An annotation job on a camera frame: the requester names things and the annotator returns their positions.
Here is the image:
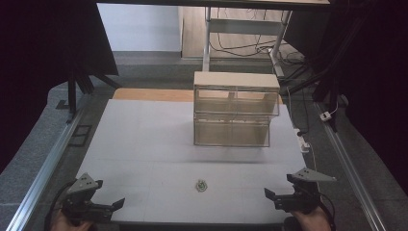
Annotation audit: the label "white metal desk frame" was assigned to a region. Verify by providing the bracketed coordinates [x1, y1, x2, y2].
[201, 6, 293, 79]

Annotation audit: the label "black square frame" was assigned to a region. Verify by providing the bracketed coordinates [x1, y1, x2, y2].
[67, 124, 93, 148]

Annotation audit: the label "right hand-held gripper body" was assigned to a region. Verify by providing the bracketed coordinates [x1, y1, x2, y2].
[274, 167, 338, 215]

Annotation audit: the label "white power strip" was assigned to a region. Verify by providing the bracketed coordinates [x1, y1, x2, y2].
[293, 127, 312, 154]

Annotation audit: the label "dark curtain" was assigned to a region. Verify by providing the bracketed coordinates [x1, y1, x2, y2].
[0, 0, 120, 174]
[283, 0, 408, 193]

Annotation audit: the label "clear plastic drawer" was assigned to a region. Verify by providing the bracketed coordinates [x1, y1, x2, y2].
[193, 113, 271, 148]
[193, 86, 280, 117]

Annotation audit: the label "black floor cables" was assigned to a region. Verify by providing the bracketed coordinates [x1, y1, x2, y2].
[209, 7, 306, 66]

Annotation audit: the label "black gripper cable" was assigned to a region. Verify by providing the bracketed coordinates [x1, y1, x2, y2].
[317, 192, 337, 231]
[43, 180, 79, 231]

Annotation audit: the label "small green white badge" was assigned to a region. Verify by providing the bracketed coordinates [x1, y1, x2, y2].
[195, 179, 209, 193]

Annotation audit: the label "person's right hand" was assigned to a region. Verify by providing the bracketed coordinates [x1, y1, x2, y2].
[290, 206, 333, 231]

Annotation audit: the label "person's left hand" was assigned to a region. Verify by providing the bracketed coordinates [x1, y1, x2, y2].
[49, 210, 94, 231]

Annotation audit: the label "white table mat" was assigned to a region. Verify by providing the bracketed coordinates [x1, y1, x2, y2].
[76, 98, 308, 224]

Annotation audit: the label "aluminium rail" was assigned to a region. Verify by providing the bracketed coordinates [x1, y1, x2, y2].
[6, 105, 87, 231]
[315, 101, 388, 231]

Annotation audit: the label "clear plastic drawer cabinet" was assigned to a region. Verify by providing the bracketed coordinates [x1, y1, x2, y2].
[192, 70, 281, 148]

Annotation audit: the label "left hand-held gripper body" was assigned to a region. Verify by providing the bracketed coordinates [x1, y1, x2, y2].
[61, 172, 114, 224]

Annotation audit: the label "black tripod stand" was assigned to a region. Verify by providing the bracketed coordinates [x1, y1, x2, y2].
[281, 62, 342, 133]

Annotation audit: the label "black metal stand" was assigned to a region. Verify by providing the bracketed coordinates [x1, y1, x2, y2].
[56, 68, 122, 125]

